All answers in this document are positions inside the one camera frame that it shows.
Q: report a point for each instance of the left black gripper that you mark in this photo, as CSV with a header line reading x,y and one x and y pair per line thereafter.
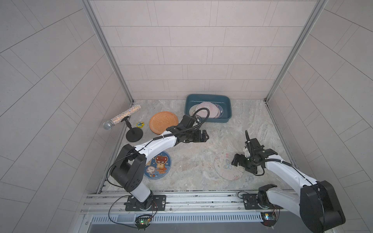
x,y
197,138

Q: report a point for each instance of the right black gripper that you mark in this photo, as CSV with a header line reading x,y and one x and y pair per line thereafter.
x,y
240,157

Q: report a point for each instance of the white butterfly bow coaster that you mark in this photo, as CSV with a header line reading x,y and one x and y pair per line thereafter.
x,y
192,110

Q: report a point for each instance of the orange round coaster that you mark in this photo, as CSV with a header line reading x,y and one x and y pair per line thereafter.
x,y
161,121

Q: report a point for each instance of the white blue butterfly coaster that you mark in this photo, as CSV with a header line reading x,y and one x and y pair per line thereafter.
x,y
224,168

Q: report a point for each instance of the pink unicorn coaster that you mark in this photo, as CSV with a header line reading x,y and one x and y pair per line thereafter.
x,y
201,110

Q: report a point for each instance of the blue bears picnic coaster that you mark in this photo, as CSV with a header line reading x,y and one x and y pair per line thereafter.
x,y
221,110

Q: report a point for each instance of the teal plastic storage box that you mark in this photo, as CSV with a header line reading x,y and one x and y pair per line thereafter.
x,y
223,101

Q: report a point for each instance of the blue cartoon characters coaster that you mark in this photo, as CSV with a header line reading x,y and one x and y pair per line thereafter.
x,y
158,166

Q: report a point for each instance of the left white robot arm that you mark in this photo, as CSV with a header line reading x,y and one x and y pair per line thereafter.
x,y
128,169

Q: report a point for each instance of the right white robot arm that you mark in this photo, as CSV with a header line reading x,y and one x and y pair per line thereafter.
x,y
315,202

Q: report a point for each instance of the yellow wooden toy block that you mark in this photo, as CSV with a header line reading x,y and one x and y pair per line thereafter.
x,y
140,124

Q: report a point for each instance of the black microphone stand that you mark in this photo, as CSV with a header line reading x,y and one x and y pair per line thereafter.
x,y
133,134

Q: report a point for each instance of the right small circuit board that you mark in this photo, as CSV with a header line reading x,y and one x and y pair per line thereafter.
x,y
269,219

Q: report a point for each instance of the small circuit board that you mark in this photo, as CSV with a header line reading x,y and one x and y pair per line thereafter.
x,y
143,221
269,219

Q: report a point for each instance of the glitter microphone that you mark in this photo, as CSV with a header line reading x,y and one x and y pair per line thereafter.
x,y
108,125

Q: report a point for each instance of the left small circuit board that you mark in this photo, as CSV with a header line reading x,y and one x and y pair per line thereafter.
x,y
143,221

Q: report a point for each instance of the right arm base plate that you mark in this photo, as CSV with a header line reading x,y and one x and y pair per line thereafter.
x,y
251,202

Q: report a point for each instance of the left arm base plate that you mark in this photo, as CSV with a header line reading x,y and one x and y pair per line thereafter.
x,y
152,203

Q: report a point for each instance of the aluminium frame rail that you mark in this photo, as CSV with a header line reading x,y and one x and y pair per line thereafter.
x,y
192,207

